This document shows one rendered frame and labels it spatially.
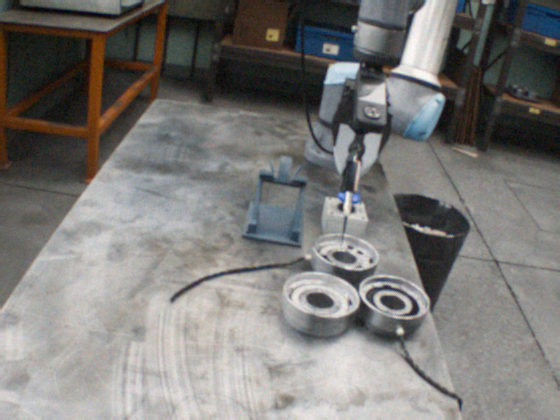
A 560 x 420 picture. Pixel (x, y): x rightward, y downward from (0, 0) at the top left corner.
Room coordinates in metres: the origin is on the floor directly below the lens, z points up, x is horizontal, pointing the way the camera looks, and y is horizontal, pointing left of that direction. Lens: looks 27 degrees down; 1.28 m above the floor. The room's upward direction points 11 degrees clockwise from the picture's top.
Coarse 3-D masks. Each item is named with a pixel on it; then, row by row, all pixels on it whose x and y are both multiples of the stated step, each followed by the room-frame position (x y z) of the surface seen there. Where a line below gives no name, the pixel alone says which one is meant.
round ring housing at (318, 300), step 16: (304, 272) 0.70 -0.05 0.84; (288, 288) 0.67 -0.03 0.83; (320, 288) 0.69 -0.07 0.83; (336, 288) 0.69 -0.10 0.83; (352, 288) 0.68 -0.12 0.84; (288, 304) 0.63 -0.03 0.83; (304, 304) 0.64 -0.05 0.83; (320, 304) 0.68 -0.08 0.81; (336, 304) 0.65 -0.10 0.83; (352, 304) 0.66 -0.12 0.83; (288, 320) 0.63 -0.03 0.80; (304, 320) 0.61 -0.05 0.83; (320, 320) 0.61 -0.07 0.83; (336, 320) 0.61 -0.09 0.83; (352, 320) 0.63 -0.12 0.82; (320, 336) 0.61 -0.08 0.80
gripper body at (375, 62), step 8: (360, 56) 0.88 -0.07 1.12; (368, 56) 0.88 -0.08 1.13; (376, 56) 0.87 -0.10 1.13; (360, 64) 0.93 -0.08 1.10; (368, 64) 0.90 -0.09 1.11; (376, 64) 0.90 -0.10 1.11; (384, 64) 0.88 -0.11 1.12; (392, 64) 0.89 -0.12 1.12; (344, 80) 0.96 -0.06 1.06; (352, 80) 0.95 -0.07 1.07; (344, 88) 0.96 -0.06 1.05; (352, 88) 0.89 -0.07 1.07; (344, 96) 0.88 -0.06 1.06; (352, 96) 0.88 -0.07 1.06; (344, 104) 0.88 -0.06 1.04; (352, 104) 0.88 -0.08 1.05; (344, 112) 0.88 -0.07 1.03; (352, 112) 0.88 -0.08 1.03; (352, 120) 0.88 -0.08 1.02
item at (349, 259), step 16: (320, 240) 0.81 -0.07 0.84; (336, 240) 0.83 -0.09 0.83; (352, 240) 0.83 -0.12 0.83; (320, 256) 0.76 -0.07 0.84; (336, 256) 0.80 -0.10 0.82; (352, 256) 0.80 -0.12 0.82; (368, 256) 0.80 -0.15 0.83; (320, 272) 0.75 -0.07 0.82; (336, 272) 0.74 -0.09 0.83; (352, 272) 0.74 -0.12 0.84; (368, 272) 0.75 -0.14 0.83
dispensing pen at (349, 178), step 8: (352, 160) 0.90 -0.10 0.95; (352, 168) 0.87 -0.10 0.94; (344, 176) 0.88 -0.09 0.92; (352, 176) 0.86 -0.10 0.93; (344, 184) 0.86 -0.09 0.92; (352, 184) 0.86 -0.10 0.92; (344, 192) 0.88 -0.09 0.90; (352, 192) 0.86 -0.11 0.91; (352, 200) 0.86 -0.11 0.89; (344, 208) 0.85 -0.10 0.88; (344, 216) 0.84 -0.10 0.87; (344, 224) 0.84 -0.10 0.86; (344, 232) 0.83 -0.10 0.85
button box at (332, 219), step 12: (324, 204) 0.96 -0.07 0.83; (336, 204) 0.94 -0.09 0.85; (360, 204) 0.96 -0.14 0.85; (324, 216) 0.93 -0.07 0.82; (336, 216) 0.89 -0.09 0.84; (348, 216) 0.90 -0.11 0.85; (360, 216) 0.91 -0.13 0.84; (324, 228) 0.89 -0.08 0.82; (336, 228) 0.89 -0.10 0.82; (348, 228) 0.89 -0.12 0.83; (360, 228) 0.89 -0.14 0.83
